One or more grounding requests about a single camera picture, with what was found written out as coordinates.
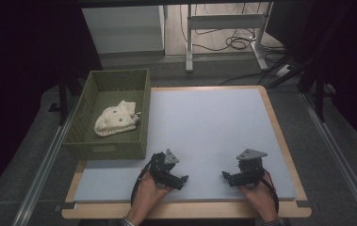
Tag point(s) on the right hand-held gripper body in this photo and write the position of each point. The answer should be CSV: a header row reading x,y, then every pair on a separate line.
x,y
250,169

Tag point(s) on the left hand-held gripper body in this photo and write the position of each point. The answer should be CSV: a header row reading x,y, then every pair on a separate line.
x,y
163,172

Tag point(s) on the green woven basket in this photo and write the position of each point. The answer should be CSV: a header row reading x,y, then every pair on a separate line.
x,y
104,147

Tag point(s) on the cream cloth garment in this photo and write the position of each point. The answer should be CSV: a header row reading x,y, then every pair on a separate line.
x,y
116,121

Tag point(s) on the person's left hand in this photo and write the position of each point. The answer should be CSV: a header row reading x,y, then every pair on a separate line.
x,y
146,197

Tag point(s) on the person's right hand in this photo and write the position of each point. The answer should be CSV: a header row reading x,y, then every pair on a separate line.
x,y
262,197

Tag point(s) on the black metal stand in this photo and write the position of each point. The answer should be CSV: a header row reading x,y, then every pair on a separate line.
x,y
319,94
62,100

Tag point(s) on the white power strip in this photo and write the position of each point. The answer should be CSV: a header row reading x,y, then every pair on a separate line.
x,y
283,70

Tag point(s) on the dark curtain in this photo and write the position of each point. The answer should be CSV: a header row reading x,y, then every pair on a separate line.
x,y
348,47
19,62

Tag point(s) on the aluminium floor rail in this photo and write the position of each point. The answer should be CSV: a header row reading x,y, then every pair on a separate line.
x,y
41,169
339,157

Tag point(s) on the white metal stand frame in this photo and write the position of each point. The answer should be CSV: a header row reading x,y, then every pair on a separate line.
x,y
226,22

